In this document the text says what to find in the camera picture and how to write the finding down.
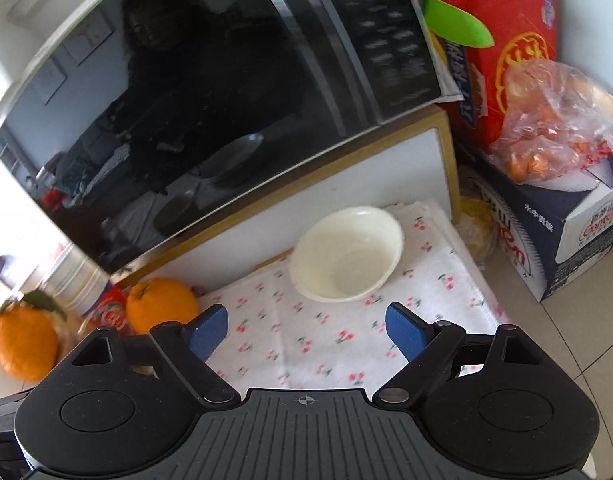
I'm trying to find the cherry print table cloth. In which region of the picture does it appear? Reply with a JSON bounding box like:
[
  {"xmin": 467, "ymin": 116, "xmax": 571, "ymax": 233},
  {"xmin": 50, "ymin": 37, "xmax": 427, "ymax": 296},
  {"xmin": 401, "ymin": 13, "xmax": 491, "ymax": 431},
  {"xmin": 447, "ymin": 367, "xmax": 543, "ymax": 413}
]
[{"xmin": 195, "ymin": 200, "xmax": 513, "ymax": 392}]

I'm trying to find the yellow plastic bag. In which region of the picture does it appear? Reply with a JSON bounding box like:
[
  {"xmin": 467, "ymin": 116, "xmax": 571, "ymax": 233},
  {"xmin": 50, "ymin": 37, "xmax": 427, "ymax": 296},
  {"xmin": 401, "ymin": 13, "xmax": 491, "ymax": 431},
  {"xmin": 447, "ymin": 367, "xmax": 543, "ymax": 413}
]
[{"xmin": 459, "ymin": 196, "xmax": 498, "ymax": 263}]

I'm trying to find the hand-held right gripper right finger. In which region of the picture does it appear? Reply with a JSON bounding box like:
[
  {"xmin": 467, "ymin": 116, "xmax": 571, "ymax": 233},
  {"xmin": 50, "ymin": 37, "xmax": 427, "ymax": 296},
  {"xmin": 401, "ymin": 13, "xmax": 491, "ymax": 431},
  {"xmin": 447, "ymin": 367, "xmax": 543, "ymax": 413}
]
[{"xmin": 373, "ymin": 302, "xmax": 546, "ymax": 406}]

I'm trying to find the plastic bag of oranges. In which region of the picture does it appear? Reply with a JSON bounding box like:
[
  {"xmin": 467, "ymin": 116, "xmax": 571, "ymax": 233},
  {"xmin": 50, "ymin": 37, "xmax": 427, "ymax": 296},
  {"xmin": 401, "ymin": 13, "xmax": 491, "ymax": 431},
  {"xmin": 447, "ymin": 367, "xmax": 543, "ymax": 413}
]
[{"xmin": 488, "ymin": 57, "xmax": 613, "ymax": 184}]

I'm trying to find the black object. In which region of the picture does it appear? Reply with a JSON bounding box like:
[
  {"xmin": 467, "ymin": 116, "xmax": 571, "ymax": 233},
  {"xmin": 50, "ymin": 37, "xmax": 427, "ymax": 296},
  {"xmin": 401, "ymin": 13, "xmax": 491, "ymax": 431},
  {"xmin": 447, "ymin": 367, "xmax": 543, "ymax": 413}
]
[{"xmin": 0, "ymin": 389, "xmax": 33, "ymax": 480}]

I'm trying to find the white cabinet with wooden edge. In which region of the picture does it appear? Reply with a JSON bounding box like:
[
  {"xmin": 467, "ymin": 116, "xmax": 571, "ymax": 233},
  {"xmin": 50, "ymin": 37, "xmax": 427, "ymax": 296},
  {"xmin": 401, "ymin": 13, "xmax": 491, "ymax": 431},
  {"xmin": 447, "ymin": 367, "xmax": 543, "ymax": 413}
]
[{"xmin": 115, "ymin": 106, "xmax": 462, "ymax": 292}]

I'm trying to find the cream bowl with flared rim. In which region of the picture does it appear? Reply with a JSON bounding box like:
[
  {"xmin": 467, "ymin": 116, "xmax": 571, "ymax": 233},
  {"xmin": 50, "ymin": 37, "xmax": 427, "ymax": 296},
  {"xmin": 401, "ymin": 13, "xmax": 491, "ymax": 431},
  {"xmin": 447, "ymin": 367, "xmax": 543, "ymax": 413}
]
[{"xmin": 289, "ymin": 205, "xmax": 405, "ymax": 304}]

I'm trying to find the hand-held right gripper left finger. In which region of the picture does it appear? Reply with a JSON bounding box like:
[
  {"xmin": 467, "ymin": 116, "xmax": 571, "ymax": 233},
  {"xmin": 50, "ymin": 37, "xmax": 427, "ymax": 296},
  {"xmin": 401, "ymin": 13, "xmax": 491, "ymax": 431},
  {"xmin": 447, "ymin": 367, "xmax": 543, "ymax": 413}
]
[{"xmin": 69, "ymin": 304, "xmax": 240, "ymax": 406}]

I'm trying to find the red snack packet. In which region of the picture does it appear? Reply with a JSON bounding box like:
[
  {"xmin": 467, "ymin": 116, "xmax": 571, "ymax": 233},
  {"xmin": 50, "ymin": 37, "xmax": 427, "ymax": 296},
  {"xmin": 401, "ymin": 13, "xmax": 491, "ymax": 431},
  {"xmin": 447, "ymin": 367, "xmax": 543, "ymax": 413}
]
[{"xmin": 92, "ymin": 286, "xmax": 131, "ymax": 337}]

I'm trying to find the dark blue carton box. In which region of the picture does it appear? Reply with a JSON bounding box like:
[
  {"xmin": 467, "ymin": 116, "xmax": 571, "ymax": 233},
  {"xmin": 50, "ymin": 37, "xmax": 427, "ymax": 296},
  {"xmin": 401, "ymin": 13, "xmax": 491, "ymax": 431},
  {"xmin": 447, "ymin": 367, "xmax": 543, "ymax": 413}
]
[{"xmin": 455, "ymin": 145, "xmax": 613, "ymax": 304}]

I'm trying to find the black microwave oven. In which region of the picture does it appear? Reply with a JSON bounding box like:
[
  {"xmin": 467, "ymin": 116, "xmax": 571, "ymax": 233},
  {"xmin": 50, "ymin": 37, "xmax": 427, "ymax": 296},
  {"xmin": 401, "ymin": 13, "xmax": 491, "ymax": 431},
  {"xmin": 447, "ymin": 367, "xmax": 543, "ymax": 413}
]
[{"xmin": 0, "ymin": 0, "xmax": 443, "ymax": 277}]

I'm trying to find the red carton box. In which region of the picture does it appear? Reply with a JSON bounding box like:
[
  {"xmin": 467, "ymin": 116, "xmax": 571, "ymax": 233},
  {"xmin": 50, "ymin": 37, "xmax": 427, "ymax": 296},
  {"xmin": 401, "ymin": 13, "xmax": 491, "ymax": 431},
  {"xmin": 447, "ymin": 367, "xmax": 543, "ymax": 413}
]
[{"xmin": 429, "ymin": 0, "xmax": 560, "ymax": 147}]

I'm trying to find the orange with green leaves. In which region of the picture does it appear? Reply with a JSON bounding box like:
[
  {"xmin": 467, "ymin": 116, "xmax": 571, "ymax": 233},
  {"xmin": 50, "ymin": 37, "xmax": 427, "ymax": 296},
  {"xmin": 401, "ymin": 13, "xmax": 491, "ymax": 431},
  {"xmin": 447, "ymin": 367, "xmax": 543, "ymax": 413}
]
[{"xmin": 0, "ymin": 289, "xmax": 68, "ymax": 382}]

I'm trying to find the stack of white bowls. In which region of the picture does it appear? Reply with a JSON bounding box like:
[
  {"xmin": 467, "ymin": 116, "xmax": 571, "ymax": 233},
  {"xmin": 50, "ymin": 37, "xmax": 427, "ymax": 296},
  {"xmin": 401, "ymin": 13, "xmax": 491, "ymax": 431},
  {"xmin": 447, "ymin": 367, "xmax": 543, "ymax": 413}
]
[{"xmin": 49, "ymin": 249, "xmax": 113, "ymax": 317}]

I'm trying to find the purple and green plush toy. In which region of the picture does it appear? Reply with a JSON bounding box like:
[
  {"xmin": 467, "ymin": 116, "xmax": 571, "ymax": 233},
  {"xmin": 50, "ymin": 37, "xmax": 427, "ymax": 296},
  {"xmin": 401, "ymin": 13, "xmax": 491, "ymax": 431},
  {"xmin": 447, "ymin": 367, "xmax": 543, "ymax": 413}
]
[{"xmin": 414, "ymin": 0, "xmax": 495, "ymax": 50}]

